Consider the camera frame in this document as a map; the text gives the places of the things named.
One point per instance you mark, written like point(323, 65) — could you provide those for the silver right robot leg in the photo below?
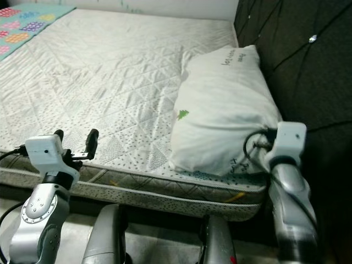
point(217, 242)

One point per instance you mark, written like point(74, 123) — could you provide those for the grey quilted mattress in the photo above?
point(104, 71)

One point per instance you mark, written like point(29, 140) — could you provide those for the dark bed base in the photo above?
point(159, 225)

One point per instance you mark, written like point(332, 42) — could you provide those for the silver left robot leg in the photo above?
point(104, 236)

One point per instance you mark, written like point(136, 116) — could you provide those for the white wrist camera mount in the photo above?
point(44, 151)
point(289, 137)

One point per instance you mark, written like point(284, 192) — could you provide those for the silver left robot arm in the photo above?
point(38, 220)

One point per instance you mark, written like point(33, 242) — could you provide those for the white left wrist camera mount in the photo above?
point(44, 151)

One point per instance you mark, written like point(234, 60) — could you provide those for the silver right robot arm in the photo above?
point(291, 209)

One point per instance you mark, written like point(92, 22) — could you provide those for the white pillow with tree print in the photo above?
point(225, 110)

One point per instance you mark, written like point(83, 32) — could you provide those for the dark tufted headboard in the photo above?
point(302, 55)

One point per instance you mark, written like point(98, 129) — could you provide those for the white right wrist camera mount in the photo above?
point(289, 137)

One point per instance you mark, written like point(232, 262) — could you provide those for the teal blanket with colourful shapes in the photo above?
point(27, 25)

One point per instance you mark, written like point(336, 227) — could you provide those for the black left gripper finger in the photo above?
point(92, 144)
point(58, 133)

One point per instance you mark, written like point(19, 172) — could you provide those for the silver robot leg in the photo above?
point(104, 236)
point(217, 242)

